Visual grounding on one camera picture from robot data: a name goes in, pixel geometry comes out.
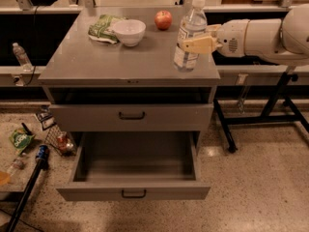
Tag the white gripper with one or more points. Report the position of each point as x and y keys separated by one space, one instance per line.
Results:
x=231 y=38

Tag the clear plastic water bottle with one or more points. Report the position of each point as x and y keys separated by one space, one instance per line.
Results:
x=193 y=24

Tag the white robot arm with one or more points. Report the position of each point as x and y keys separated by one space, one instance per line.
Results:
x=283 y=41

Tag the closed upper grey drawer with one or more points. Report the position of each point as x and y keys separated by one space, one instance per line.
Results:
x=132 y=117

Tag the grey metal drawer cabinet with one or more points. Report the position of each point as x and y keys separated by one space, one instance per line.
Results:
x=83 y=71

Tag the open lower grey drawer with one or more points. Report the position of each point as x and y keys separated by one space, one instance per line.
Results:
x=124 y=166

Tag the small bottle on ledge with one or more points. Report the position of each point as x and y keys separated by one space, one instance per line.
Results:
x=22 y=58

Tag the clear bottle on floor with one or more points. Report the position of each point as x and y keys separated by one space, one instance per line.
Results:
x=16 y=165

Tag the red apple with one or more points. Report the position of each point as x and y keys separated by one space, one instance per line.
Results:
x=163 y=20

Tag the white ceramic bowl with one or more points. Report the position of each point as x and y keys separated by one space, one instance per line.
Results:
x=129 y=32

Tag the green chip bag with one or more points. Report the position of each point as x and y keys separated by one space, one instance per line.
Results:
x=102 y=30

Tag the black pole with blue can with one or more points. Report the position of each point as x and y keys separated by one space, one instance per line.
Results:
x=41 y=164

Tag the green snack bag on floor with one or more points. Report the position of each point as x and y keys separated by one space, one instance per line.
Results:
x=21 y=139

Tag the black metal stand frame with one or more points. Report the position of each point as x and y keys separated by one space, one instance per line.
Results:
x=265 y=117

